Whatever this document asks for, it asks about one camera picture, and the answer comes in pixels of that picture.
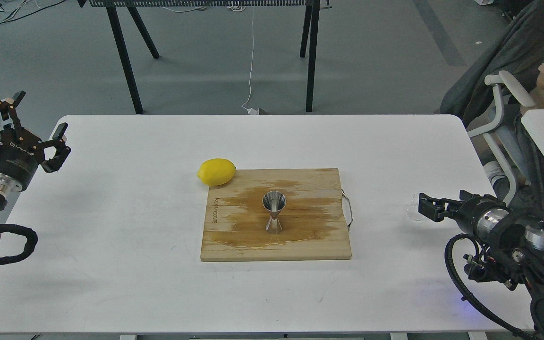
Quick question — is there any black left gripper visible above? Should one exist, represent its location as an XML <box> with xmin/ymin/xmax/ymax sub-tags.
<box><xmin>0</xmin><ymin>91</ymin><xmax>71</xmax><ymax>191</ymax></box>

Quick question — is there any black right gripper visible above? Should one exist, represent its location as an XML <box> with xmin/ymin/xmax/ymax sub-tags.
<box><xmin>417</xmin><ymin>191</ymin><xmax>511</xmax><ymax>239</ymax></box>

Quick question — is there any small clear glass cup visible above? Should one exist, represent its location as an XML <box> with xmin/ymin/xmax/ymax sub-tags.
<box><xmin>406</xmin><ymin>193</ymin><xmax>426</xmax><ymax>221</ymax></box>

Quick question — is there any steel double jigger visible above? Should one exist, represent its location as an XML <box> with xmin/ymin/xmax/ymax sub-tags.
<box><xmin>263</xmin><ymin>191</ymin><xmax>286</xmax><ymax>234</ymax></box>

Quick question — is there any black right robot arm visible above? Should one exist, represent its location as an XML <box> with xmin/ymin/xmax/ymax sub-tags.
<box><xmin>417</xmin><ymin>191</ymin><xmax>544</xmax><ymax>340</ymax></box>

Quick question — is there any white office chair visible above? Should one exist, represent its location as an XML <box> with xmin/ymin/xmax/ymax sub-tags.
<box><xmin>468</xmin><ymin>70</ymin><xmax>536</xmax><ymax>205</ymax></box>

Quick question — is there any wooden cutting board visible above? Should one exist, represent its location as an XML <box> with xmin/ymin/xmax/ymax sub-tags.
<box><xmin>200</xmin><ymin>168</ymin><xmax>352</xmax><ymax>261</ymax></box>

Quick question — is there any person in tan shirt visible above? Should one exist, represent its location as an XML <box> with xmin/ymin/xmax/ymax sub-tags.
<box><xmin>438</xmin><ymin>0</ymin><xmax>544</xmax><ymax>210</ymax></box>

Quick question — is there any yellow lemon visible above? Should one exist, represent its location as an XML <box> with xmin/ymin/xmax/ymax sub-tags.
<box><xmin>197</xmin><ymin>158</ymin><xmax>236</xmax><ymax>187</ymax></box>

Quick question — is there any black metal background table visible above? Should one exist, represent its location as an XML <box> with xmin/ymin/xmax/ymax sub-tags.
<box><xmin>77</xmin><ymin>0</ymin><xmax>332</xmax><ymax>114</ymax></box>

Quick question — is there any white hanging cable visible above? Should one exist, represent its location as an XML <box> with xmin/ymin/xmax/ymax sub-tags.
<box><xmin>241</xmin><ymin>7</ymin><xmax>259</xmax><ymax>115</ymax></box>

